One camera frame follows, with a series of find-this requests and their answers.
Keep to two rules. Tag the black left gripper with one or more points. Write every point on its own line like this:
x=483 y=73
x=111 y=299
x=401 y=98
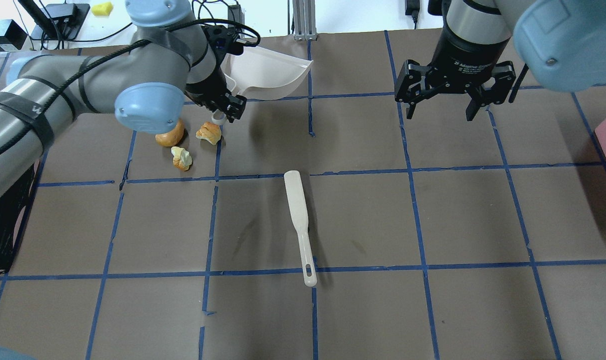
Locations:
x=206 y=88

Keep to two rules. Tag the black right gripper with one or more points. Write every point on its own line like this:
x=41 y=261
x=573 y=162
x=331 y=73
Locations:
x=464 y=54

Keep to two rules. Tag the beige plastic dustpan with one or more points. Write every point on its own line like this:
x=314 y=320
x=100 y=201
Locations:
x=262 y=74

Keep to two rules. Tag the beige hand brush black bristles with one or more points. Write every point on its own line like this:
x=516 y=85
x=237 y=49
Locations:
x=300 y=219

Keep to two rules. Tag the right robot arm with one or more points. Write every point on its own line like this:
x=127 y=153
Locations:
x=562 y=42

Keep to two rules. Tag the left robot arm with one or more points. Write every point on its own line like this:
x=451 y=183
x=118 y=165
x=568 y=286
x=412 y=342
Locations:
x=143 y=85

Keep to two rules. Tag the torn croissant piece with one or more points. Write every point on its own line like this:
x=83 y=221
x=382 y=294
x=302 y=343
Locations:
x=209 y=132

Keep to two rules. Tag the round brown bread roll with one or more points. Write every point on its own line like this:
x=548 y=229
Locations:
x=173 y=137

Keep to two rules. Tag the small pale bread chunk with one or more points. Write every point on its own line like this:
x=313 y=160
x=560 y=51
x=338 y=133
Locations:
x=182 y=158

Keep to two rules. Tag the yellow paper cup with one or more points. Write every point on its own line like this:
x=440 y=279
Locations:
x=102 y=10

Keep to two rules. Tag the black monitor stand base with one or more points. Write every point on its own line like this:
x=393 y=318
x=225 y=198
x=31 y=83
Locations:
x=56 y=21

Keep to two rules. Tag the black box on desk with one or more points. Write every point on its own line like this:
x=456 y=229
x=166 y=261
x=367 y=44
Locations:
x=12 y=37

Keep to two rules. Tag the aluminium frame post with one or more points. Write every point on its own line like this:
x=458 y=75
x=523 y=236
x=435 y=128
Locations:
x=303 y=20

